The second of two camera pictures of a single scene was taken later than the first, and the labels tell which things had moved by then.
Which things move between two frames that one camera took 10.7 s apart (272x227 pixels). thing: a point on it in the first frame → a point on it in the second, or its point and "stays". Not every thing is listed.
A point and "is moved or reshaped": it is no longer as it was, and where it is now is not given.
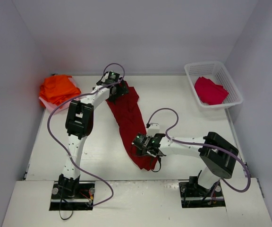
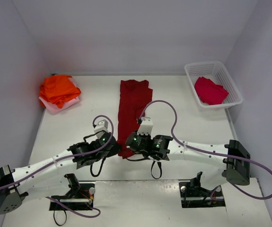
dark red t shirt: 131,123 is moved or reshaped
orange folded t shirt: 58,89 stays
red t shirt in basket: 209,92 stays
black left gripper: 121,89 → 114,146
